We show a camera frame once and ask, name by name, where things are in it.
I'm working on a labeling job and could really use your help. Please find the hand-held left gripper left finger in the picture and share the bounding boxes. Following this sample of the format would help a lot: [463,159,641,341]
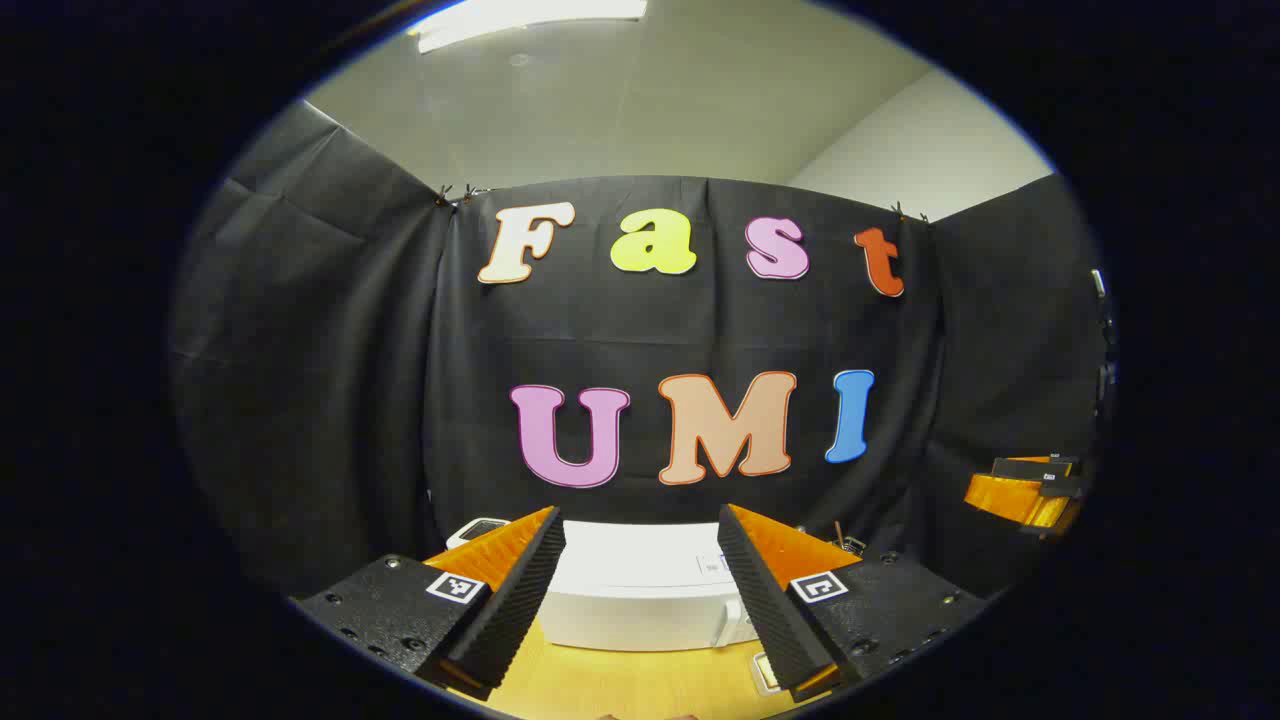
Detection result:
[290,505,567,701]

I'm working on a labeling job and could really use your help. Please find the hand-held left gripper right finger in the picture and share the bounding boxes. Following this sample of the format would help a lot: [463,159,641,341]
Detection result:
[716,503,991,704]

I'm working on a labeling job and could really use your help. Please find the white microwave oven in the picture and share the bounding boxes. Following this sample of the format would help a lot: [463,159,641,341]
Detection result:
[540,520,761,653]

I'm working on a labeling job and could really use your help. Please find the white toaster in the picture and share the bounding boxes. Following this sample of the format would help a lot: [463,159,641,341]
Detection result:
[445,517,512,551]

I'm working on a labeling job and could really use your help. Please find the ceiling light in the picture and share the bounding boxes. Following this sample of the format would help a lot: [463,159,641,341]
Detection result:
[408,0,649,55]

